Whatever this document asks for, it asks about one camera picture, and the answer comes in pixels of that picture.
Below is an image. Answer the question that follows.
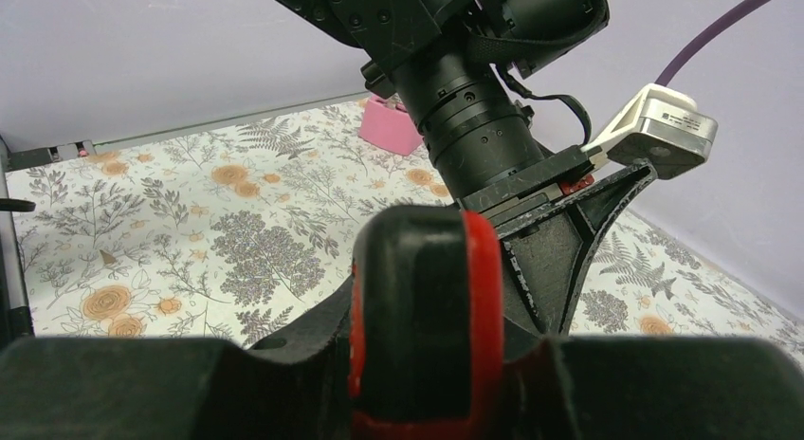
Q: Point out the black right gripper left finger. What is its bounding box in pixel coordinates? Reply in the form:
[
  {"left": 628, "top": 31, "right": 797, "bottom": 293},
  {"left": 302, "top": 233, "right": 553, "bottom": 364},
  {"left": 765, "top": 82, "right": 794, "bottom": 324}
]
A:
[{"left": 249, "top": 276, "right": 355, "bottom": 439}]

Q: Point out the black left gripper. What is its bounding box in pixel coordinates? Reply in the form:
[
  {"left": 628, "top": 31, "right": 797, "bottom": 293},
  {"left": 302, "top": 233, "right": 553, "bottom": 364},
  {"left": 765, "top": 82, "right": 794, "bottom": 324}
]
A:
[{"left": 458, "top": 145, "right": 657, "bottom": 336}]

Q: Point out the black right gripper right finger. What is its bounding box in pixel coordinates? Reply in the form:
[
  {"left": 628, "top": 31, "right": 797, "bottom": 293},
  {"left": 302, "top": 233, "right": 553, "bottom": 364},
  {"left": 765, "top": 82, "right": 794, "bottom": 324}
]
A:
[{"left": 502, "top": 318, "right": 585, "bottom": 439}]

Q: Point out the red black utility knife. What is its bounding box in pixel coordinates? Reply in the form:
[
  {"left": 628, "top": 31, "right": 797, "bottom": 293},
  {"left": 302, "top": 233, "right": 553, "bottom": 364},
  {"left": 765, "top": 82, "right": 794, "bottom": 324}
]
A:
[{"left": 347, "top": 205, "right": 504, "bottom": 439}]

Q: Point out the pink metronome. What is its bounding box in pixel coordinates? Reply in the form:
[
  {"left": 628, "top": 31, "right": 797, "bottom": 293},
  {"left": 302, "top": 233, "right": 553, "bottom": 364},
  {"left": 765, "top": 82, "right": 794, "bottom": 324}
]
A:
[{"left": 357, "top": 94, "right": 423, "bottom": 156}]

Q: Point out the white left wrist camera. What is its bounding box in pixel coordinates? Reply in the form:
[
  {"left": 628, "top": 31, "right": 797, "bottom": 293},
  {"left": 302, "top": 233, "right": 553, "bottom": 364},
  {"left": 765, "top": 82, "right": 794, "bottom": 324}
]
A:
[{"left": 581, "top": 83, "right": 719, "bottom": 180}]

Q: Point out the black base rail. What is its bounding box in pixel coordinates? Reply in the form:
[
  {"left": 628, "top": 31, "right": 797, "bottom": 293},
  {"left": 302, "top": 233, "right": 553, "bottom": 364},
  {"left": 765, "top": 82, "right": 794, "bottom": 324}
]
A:
[{"left": 1, "top": 140, "right": 36, "bottom": 350}]

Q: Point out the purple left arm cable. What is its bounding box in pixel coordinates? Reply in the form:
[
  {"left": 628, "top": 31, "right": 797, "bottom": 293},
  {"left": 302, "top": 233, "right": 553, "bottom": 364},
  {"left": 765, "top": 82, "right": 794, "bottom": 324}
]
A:
[{"left": 654, "top": 0, "right": 799, "bottom": 88}]

